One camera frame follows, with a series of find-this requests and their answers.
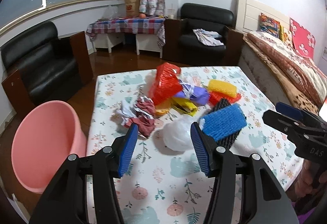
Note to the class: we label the right black leather armchair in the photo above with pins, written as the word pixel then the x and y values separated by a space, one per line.
pixel 183 47

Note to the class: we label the plastic drink cup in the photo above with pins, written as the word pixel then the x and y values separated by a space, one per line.
pixel 171 12

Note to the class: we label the cloth on armchair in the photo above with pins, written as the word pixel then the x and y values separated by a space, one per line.
pixel 208 38

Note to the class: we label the red floral pillow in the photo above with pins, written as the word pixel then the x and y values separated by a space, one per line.
pixel 303 40

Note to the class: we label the checkered tablecloth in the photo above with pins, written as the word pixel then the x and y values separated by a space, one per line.
pixel 149 25

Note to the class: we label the white plastic bag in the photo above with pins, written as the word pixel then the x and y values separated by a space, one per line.
pixel 177 136

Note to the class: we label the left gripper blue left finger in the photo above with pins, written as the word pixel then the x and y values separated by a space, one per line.
pixel 126 149

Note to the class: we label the right hand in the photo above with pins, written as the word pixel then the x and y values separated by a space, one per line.
pixel 303 185

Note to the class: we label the red foam fruit net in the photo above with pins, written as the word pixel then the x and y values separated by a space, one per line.
pixel 215 97

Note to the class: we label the white low side table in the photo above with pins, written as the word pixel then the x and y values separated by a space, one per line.
pixel 138 42

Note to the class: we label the yellow floral pillow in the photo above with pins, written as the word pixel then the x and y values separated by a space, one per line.
pixel 285 36

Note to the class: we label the clear plastic bag on table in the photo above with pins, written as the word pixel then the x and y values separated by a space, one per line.
pixel 111 12

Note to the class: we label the yellow foam fruit net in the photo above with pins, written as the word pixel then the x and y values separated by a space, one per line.
pixel 222 87

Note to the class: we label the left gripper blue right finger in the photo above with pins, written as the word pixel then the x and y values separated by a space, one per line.
pixel 202 149

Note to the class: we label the orange plastic bag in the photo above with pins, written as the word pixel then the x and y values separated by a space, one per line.
pixel 163 108

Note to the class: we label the black leather armchair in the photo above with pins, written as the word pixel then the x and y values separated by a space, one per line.
pixel 183 47
pixel 41 66

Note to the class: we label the red white crumpled paper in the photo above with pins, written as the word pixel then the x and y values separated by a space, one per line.
pixel 142 113

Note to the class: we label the red mesh plastic bag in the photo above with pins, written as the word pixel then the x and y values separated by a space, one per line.
pixel 166 83

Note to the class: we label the left black leather armchair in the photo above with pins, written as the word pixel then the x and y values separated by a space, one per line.
pixel 41 66

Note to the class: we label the yellow plastic wrapper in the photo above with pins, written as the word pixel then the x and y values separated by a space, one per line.
pixel 184 106

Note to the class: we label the white wooden headboard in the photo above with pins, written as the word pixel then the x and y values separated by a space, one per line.
pixel 249 12

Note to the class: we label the pink plastic trash bucket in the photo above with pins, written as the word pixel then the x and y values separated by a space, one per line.
pixel 43 140

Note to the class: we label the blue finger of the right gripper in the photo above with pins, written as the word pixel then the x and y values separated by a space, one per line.
pixel 277 121
pixel 289 111

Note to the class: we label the colourful striped pillow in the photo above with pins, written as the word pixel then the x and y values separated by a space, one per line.
pixel 269 25

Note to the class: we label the blue foam fruit net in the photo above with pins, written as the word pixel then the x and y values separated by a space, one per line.
pixel 223 122

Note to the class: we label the orange fruit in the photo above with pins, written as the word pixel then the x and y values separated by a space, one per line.
pixel 142 16

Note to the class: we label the brown paper shopping bag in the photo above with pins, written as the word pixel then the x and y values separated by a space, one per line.
pixel 132 8

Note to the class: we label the floral bear tablecloth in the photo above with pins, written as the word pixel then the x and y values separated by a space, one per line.
pixel 164 186

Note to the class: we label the bed with patterned blankets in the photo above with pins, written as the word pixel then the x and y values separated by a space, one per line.
pixel 281 73

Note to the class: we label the black foam fruit net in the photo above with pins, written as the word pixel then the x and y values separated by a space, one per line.
pixel 226 141

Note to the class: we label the purple plastic bag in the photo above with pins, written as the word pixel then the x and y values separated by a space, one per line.
pixel 197 95

